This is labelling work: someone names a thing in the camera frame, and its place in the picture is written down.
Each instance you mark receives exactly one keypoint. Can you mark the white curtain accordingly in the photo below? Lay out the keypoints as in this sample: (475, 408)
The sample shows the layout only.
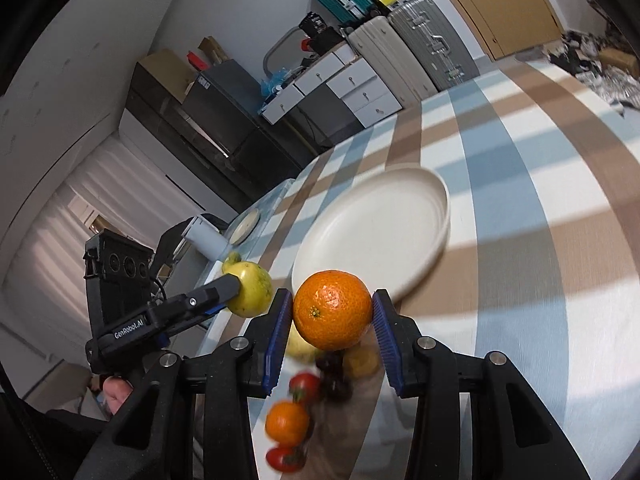
(113, 188)

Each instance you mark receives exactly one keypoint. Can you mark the wrinkled yellow guava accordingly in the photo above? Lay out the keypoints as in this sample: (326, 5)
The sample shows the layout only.
(301, 350)

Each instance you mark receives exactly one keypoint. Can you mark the silver suitcase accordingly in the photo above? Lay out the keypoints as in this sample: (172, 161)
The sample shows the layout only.
(434, 42)

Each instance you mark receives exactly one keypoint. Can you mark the large cream plate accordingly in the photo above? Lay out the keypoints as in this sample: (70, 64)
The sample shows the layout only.
(388, 230)

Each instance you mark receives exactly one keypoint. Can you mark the red tomato with stem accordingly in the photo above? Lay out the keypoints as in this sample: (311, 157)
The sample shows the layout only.
(305, 388)

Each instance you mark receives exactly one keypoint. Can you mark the white drawer cabinet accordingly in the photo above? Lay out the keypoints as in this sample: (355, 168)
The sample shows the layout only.
(364, 93)

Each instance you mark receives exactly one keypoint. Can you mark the person's left hand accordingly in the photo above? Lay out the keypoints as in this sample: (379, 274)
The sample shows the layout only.
(116, 391)

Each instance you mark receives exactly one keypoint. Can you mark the beige suitcase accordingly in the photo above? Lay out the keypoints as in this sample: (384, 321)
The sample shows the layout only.
(378, 43)

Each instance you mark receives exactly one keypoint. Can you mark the smooth yellow guava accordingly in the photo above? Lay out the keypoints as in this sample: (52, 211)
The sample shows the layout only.
(256, 289)

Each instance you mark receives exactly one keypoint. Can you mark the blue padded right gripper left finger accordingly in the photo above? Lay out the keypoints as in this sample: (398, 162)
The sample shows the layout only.
(280, 315)

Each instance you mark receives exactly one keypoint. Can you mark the dark purple plum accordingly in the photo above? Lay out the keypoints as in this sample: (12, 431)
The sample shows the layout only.
(336, 390)
(331, 364)

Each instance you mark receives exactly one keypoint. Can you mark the black refrigerator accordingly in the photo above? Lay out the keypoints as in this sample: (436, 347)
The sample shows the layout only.
(210, 122)

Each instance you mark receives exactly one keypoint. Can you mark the white desk with drawers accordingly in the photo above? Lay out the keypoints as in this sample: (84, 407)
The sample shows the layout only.
(311, 78)

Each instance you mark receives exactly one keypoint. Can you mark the wooden door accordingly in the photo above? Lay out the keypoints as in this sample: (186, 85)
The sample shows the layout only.
(506, 27)

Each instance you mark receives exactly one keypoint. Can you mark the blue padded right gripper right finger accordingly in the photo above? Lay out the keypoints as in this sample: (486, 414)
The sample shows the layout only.
(388, 332)

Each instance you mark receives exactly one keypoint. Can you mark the checkered tablecloth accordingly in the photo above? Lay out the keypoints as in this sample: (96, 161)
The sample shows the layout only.
(542, 261)

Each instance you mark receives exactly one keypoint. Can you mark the oblong red tomato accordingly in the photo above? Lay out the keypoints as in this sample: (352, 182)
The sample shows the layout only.
(286, 459)

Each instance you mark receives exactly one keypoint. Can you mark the brown longan fruit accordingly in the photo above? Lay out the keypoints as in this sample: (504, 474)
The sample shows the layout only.
(361, 362)

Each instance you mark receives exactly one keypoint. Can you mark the large orange mandarin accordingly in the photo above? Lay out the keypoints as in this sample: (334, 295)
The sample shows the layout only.
(332, 310)

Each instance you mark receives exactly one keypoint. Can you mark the small beige plate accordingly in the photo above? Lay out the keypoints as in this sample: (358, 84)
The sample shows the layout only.
(244, 227)

